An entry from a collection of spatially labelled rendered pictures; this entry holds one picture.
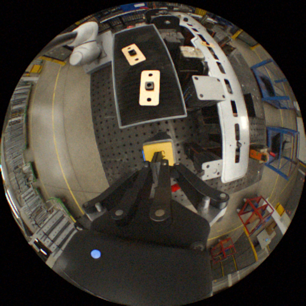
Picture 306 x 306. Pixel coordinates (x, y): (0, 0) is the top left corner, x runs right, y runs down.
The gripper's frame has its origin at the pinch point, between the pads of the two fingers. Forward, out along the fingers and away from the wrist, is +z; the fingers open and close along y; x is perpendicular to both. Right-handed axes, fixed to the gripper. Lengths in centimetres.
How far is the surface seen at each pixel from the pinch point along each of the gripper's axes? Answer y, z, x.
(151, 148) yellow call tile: -1.3, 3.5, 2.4
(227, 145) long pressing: 27.2, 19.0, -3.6
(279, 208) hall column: 595, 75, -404
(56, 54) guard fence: -194, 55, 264
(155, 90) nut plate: 1.8, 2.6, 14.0
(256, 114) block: 47, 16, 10
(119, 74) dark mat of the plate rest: -5.3, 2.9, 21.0
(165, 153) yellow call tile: 1.4, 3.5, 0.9
